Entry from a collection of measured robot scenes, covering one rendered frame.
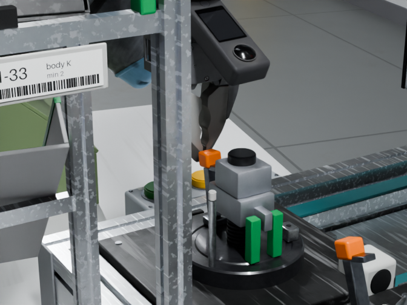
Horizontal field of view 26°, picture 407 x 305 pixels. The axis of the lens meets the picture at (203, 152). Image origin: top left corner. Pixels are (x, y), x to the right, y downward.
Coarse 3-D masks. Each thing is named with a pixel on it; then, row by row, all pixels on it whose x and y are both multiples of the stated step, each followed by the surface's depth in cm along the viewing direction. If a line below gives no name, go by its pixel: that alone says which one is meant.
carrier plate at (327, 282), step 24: (192, 216) 107; (288, 216) 107; (120, 240) 101; (144, 240) 101; (312, 240) 101; (120, 264) 96; (144, 264) 96; (312, 264) 96; (336, 264) 96; (144, 288) 92; (192, 288) 91; (216, 288) 91; (264, 288) 91; (288, 288) 91; (312, 288) 91; (336, 288) 91
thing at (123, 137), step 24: (96, 120) 172; (120, 120) 172; (144, 120) 172; (96, 144) 161; (120, 144) 161; (144, 144) 161; (216, 144) 161; (240, 144) 161; (120, 168) 150; (144, 168) 150; (192, 168) 150; (120, 192) 141; (120, 216) 133; (0, 264) 119; (24, 264) 119; (0, 288) 113
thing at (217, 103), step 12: (204, 84) 100; (204, 96) 98; (216, 96) 98; (204, 108) 99; (216, 108) 99; (204, 120) 100; (216, 120) 99; (204, 132) 100; (216, 132) 100; (204, 144) 100
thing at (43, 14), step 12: (0, 0) 57; (12, 0) 57; (24, 0) 57; (36, 0) 58; (48, 0) 58; (60, 0) 58; (72, 0) 58; (84, 0) 59; (24, 12) 57; (36, 12) 58; (48, 12) 58; (60, 12) 58; (72, 12) 58; (84, 12) 59; (48, 48) 68; (60, 48) 69
